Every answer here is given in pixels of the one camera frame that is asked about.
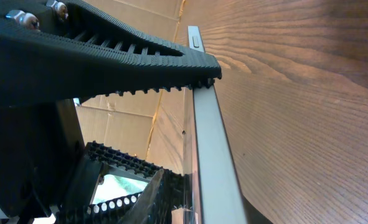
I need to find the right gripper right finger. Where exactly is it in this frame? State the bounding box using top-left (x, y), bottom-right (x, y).
top-left (55, 142), bottom-right (192, 224)

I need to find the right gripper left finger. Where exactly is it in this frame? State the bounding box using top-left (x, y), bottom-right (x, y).
top-left (0, 1), bottom-right (222, 108)

